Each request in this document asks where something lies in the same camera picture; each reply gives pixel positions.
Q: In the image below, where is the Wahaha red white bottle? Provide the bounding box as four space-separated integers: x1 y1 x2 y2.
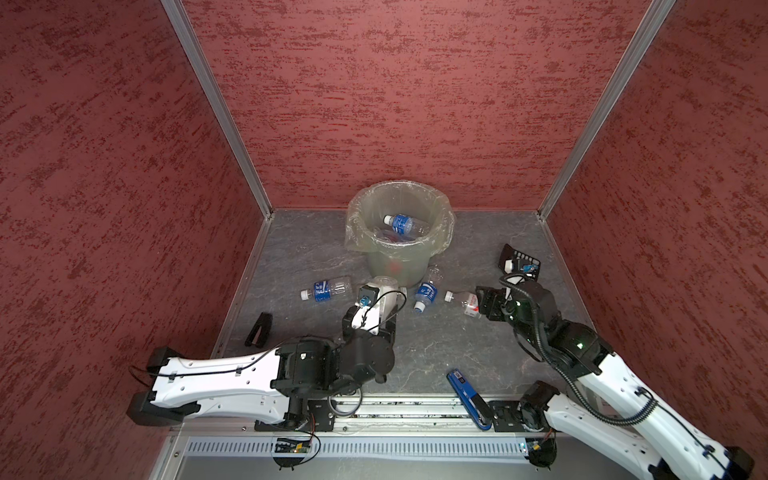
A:
444 291 480 318

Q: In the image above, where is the Pocari blue label bottle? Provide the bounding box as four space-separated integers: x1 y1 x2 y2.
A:
383 214 431 238

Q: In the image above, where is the red label cola bottle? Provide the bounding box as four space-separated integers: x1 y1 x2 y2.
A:
374 229 413 244

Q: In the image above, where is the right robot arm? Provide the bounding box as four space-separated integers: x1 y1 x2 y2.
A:
476 274 755 479

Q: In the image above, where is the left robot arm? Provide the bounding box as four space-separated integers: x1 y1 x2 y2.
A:
127 300 401 428

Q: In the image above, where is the blue label bottle by bin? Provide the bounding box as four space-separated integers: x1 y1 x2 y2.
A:
414 265 443 313

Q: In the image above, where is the clear plastic bin liner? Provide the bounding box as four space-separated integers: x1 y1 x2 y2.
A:
345 180 456 259

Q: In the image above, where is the black calculator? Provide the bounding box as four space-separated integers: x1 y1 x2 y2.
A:
498 244 541 281

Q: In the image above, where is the blue label bottle far left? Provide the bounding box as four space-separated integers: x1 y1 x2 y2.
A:
300 276 352 302

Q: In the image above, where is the blue utility knife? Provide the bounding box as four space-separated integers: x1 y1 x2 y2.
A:
446 369 494 431

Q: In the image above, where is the black stapler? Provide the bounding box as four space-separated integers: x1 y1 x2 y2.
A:
244 312 273 348

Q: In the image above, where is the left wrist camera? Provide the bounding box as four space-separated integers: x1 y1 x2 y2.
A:
351 284 381 331

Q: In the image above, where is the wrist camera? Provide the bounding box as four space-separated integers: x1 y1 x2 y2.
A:
351 284 381 331
503 259 517 274

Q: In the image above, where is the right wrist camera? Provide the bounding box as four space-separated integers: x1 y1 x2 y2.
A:
503 259 517 274

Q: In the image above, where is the aluminium front rail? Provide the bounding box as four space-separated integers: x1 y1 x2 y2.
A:
170 392 541 438

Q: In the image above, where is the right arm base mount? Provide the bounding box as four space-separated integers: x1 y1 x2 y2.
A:
489 400 545 433

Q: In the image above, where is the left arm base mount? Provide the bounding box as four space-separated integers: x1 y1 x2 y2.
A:
253 400 336 433

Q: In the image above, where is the white slotted cable duct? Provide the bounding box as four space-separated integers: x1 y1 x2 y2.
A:
184 435 528 462

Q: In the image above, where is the right aluminium corner post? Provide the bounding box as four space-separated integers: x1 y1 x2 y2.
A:
538 0 676 222

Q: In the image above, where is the aluminium corner post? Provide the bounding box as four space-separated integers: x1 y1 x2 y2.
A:
538 0 676 222
161 0 274 221

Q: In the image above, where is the left aluminium corner post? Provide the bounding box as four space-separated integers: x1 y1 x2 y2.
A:
161 0 274 221

